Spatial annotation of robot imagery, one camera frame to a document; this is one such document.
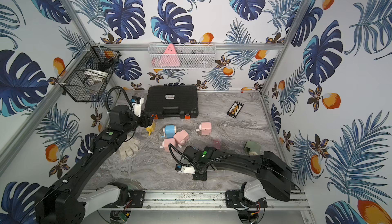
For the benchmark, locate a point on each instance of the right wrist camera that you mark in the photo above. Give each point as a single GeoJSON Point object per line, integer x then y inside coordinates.
{"type": "Point", "coordinates": [185, 169]}

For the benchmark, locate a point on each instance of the pink pencil sharpener right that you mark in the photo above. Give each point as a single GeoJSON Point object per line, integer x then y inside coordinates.
{"type": "Point", "coordinates": [205, 128]}

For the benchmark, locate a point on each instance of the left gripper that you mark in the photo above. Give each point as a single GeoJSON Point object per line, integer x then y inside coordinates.
{"type": "Point", "coordinates": [147, 119]}

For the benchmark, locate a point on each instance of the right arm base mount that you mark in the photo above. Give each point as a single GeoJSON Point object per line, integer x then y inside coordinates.
{"type": "Point", "coordinates": [251, 195]}

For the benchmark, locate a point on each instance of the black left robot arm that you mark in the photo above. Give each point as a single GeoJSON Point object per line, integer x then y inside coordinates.
{"type": "Point", "coordinates": [62, 202]}

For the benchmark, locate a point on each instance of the pink transparent tray back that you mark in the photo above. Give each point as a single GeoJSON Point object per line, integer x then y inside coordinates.
{"type": "Point", "coordinates": [217, 143]}

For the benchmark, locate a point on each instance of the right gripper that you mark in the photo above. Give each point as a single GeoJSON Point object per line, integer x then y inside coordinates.
{"type": "Point", "coordinates": [200, 177]}

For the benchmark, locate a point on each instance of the white wire mesh basket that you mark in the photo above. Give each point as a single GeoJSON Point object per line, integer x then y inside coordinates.
{"type": "Point", "coordinates": [193, 55]}

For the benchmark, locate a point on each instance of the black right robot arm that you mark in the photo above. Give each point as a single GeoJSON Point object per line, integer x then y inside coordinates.
{"type": "Point", "coordinates": [274, 175]}

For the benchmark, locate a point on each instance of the black wire basket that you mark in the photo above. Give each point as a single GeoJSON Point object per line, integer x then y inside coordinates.
{"type": "Point", "coordinates": [91, 71]}

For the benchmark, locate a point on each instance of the white work glove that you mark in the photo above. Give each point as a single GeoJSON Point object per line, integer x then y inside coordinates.
{"type": "Point", "coordinates": [128, 148]}

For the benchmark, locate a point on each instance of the yellow pencil sharpener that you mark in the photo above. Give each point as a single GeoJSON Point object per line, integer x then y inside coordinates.
{"type": "Point", "coordinates": [150, 129]}

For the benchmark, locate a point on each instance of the pink triangular object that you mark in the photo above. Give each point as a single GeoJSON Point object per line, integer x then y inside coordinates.
{"type": "Point", "coordinates": [169, 59]}

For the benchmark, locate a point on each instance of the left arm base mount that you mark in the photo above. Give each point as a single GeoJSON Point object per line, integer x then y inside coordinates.
{"type": "Point", "coordinates": [130, 196]}

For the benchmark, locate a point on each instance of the black plastic tool case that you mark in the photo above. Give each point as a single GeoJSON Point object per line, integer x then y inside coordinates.
{"type": "Point", "coordinates": [173, 101]}

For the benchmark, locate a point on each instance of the aluminium front rail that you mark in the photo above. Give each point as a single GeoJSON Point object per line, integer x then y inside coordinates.
{"type": "Point", "coordinates": [206, 200]}

